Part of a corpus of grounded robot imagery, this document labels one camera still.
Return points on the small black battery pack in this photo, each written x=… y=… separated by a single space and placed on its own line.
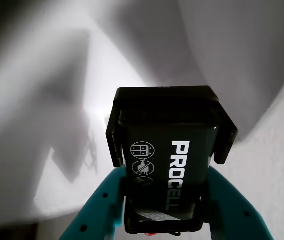
x=169 y=140

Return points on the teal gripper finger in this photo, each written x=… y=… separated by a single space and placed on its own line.
x=94 y=215
x=232 y=215

